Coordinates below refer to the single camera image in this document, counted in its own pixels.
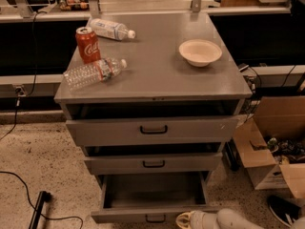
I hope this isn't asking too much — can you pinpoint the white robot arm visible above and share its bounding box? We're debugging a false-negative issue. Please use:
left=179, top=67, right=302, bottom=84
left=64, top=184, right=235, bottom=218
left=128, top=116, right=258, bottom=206
left=175, top=209, right=305, bottom=229

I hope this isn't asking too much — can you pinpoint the grey drawer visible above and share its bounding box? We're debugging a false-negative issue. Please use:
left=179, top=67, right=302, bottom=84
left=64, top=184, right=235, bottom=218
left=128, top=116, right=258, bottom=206
left=84, top=153, right=222, bottom=175
left=91, top=172, right=214, bottom=223
left=66, top=115, right=239, bottom=146

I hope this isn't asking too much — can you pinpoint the black hanging cable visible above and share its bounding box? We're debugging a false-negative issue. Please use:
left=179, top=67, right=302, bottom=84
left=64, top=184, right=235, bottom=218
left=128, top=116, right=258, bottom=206
left=0, top=10, right=49, bottom=142

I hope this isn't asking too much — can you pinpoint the open cardboard box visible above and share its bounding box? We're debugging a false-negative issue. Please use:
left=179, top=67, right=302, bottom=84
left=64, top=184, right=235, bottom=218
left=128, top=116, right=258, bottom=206
left=233, top=96, right=305, bottom=198

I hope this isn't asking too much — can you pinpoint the grey middle drawer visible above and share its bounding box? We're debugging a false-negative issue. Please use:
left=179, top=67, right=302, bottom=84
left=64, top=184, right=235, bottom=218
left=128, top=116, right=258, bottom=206
left=84, top=153, right=222, bottom=175

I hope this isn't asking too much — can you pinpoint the clear plastic water bottle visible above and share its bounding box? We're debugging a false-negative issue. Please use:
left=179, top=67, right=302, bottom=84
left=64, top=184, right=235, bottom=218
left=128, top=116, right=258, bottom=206
left=63, top=58, right=128, bottom=92

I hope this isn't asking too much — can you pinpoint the black floor cable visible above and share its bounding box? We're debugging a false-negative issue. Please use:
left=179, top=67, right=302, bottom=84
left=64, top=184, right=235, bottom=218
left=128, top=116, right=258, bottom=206
left=0, top=170, right=85, bottom=229

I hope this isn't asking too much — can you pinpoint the red cola can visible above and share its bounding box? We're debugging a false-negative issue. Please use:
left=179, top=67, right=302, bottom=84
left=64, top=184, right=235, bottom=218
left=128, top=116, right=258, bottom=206
left=75, top=27, right=101, bottom=64

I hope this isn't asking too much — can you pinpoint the black bar on floor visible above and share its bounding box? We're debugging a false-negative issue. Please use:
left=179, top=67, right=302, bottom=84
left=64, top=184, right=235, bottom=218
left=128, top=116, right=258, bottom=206
left=29, top=191, right=51, bottom=229

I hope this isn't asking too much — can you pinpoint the white labelled plastic bottle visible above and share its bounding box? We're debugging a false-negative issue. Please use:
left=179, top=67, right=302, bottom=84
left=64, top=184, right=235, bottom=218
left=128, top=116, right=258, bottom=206
left=89, top=18, right=135, bottom=41

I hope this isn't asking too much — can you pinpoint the white paper bowl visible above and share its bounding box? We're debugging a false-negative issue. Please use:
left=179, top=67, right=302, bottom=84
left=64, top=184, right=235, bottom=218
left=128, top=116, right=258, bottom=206
left=179, top=39, right=222, bottom=67

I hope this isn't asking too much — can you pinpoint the grey bottom drawer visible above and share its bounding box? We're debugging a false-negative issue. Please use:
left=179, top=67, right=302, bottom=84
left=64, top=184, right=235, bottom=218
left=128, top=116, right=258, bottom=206
left=91, top=172, right=214, bottom=223

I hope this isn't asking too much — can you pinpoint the grey drawer cabinet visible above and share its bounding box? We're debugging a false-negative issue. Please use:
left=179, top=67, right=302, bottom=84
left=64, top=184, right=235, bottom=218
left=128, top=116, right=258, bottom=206
left=53, top=10, right=254, bottom=183

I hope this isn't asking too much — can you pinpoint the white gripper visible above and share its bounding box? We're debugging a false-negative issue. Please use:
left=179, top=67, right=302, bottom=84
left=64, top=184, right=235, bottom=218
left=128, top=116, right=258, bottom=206
left=175, top=211, right=220, bottom=229

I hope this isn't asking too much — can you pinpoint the grey top drawer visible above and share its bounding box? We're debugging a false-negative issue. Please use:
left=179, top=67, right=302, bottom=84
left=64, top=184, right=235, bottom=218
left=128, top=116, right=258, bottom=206
left=66, top=115, right=239, bottom=146

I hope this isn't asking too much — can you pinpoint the black striped sneaker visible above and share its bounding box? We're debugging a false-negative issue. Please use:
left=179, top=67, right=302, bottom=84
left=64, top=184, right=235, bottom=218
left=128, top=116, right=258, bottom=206
left=267, top=196, right=301, bottom=227

